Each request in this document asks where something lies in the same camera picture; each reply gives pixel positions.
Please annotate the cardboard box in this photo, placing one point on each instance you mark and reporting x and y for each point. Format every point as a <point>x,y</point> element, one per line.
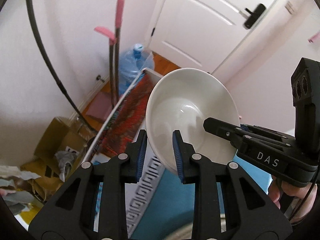
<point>55,157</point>

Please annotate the large cream bowl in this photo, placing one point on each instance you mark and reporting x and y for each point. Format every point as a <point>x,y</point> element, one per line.
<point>182,100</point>

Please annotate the blue tablecloth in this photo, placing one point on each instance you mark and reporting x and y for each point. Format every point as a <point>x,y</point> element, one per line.
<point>159,204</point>

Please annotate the black door handle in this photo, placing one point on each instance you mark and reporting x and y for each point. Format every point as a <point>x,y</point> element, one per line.
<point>254,15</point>

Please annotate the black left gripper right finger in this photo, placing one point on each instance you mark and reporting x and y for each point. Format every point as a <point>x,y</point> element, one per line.
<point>228,203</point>

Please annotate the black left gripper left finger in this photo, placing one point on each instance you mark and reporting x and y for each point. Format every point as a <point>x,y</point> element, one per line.
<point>91,203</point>

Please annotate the yellow patterned plate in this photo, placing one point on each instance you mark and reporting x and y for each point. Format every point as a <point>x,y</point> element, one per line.
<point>186,231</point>

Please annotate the white chair back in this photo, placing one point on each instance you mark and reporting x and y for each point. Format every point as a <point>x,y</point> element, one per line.
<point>125,120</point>

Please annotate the pink handled mop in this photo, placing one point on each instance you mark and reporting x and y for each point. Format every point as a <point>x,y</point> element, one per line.
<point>118,24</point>
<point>112,41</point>

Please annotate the blue water jug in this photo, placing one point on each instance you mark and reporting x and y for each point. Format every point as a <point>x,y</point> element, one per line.
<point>131,62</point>

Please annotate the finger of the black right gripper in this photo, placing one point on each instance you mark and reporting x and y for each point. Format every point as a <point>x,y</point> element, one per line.
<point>265,133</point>
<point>232,133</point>

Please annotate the white door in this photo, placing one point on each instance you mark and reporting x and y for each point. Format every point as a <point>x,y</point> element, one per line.
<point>201,33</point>

